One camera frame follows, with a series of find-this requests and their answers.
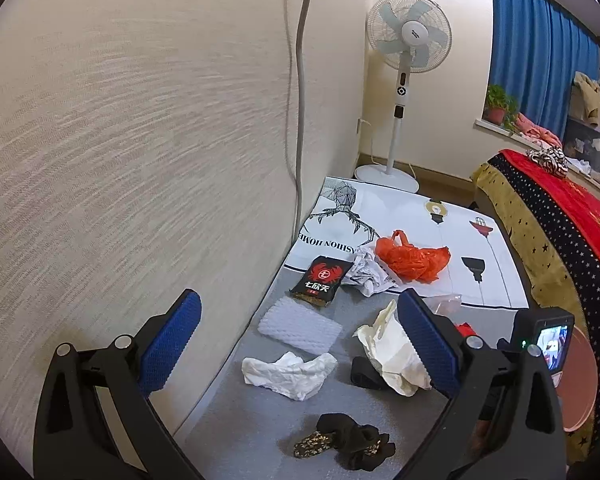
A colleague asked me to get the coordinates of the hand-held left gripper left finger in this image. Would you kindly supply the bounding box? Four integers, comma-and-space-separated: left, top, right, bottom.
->
32, 288, 206, 480

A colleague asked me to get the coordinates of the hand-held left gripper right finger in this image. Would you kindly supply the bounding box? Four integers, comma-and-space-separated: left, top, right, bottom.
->
396, 288, 567, 480

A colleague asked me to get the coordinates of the pink basin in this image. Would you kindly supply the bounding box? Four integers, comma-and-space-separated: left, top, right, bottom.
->
555, 330, 600, 433

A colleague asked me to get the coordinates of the white tissue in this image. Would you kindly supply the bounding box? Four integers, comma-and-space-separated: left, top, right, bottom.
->
241, 351, 338, 402

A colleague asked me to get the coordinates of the black patterned sock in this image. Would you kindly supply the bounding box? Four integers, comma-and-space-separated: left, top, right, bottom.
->
293, 412, 397, 471

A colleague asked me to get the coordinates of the cream paper wrapper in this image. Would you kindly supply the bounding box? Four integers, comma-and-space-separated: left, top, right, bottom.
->
352, 300, 433, 398

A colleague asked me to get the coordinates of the clear plastic bag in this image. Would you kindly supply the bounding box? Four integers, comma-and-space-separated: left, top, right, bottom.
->
422, 294, 463, 317

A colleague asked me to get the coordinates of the orange plastic bag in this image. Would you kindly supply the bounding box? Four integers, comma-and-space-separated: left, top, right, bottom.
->
375, 230, 452, 283

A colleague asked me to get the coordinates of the crumpled white paper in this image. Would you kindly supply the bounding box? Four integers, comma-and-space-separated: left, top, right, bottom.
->
341, 246, 400, 297

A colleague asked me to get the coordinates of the grey foam mat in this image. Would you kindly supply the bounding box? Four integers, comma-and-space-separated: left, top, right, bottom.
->
172, 260, 461, 480

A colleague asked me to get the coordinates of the red gold bed blanket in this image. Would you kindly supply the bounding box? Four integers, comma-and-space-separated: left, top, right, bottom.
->
472, 149, 600, 466

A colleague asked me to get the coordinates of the black red snack packet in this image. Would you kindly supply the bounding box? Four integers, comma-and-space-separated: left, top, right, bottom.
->
289, 255, 355, 311

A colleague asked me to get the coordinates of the white printed mat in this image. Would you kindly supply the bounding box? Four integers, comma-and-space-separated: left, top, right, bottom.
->
285, 176, 531, 309

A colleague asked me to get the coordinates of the black white striped cloth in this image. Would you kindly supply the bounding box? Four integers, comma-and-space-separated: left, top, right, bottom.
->
526, 146, 570, 178

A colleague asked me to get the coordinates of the clear plastic storage box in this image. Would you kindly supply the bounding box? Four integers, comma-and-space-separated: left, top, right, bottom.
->
562, 115, 600, 181

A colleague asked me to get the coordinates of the pink cloth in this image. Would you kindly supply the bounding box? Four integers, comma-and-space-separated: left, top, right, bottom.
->
512, 112, 563, 146

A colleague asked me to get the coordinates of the potted green plant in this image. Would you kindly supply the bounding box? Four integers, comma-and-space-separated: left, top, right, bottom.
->
485, 84, 521, 133

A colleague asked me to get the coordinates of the beige coat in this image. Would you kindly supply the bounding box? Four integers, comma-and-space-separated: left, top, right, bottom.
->
572, 71, 600, 128

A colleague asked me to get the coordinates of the blue curtain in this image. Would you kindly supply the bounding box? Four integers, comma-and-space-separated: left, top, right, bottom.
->
490, 0, 600, 141

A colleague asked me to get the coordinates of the white standing fan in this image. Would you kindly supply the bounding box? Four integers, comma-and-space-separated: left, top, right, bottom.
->
355, 0, 453, 195

